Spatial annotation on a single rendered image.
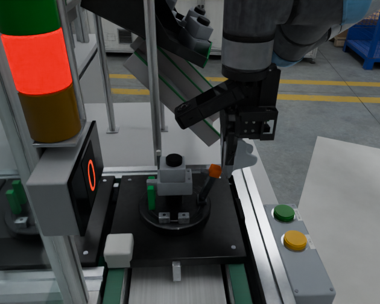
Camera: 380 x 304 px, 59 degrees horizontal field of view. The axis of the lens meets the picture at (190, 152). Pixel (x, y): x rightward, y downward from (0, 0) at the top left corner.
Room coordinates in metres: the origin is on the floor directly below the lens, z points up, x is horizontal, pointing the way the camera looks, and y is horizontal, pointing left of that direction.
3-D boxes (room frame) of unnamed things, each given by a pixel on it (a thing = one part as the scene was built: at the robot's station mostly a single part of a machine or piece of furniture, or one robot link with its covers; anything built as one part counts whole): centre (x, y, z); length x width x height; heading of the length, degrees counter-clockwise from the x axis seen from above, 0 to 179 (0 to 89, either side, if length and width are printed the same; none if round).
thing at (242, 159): (0.48, -0.09, 1.09); 0.06 x 0.03 x 0.09; 93
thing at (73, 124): (0.30, 0.14, 1.28); 0.05 x 0.05 x 0.05
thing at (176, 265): (0.37, 0.02, 0.95); 0.01 x 0.01 x 0.04; 3
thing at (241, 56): (0.50, -0.08, 1.28); 0.08 x 0.08 x 0.05
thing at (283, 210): (0.49, -0.19, 0.96); 0.04 x 0.04 x 0.02
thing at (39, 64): (0.30, 0.14, 1.33); 0.05 x 0.05 x 0.05
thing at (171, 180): (0.49, 0.04, 1.06); 0.08 x 0.04 x 0.07; 93
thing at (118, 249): (0.39, 0.12, 0.97); 0.05 x 0.05 x 0.04; 3
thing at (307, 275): (0.42, -0.19, 0.93); 0.21 x 0.07 x 0.06; 3
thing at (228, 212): (0.49, 0.03, 0.96); 0.24 x 0.24 x 0.02; 3
